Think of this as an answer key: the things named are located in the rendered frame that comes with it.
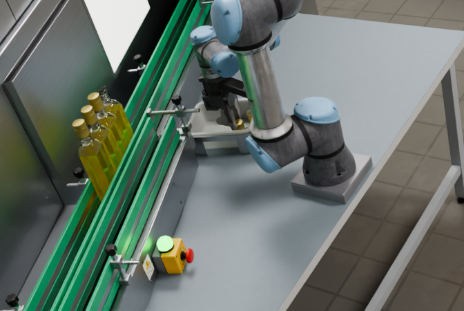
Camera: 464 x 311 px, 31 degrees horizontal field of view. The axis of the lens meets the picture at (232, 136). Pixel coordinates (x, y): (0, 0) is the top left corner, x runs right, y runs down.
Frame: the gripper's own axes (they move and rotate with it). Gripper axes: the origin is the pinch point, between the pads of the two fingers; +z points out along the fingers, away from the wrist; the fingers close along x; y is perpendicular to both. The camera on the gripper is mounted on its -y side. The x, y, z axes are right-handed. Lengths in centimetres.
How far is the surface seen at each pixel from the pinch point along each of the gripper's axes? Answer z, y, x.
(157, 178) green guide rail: -10.5, 12.3, 36.3
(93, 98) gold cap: -36, 25, 31
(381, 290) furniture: 61, -39, 15
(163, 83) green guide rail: -14.2, 22.5, -4.7
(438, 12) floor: 81, -42, -187
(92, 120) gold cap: -32, 24, 37
